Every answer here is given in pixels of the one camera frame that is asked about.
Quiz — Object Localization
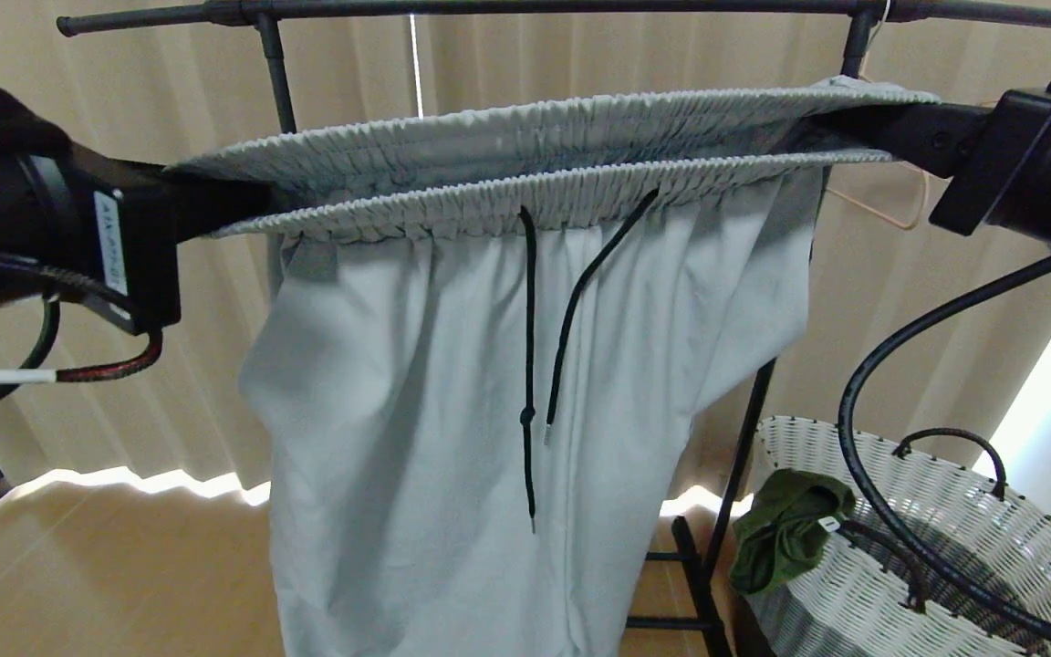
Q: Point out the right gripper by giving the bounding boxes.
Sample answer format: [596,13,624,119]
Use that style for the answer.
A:
[930,82,1051,261]

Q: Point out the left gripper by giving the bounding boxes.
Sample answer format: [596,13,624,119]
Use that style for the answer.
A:
[15,151,182,336]

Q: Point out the pale grey shorts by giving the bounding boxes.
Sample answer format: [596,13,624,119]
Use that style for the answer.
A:
[165,75,942,657]

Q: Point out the pink clothes hanger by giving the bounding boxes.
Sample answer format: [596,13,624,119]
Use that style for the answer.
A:
[822,46,934,232]

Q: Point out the black clothes rack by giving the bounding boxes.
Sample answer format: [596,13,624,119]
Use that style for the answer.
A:
[56,0,1051,657]

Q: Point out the white laundry basket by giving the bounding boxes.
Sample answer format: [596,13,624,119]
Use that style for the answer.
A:
[749,415,1051,657]

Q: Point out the beige curtain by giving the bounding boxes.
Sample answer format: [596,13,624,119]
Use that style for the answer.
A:
[0,0,1051,512]

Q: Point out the green garment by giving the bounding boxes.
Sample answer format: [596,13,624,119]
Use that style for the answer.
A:
[728,468,858,596]

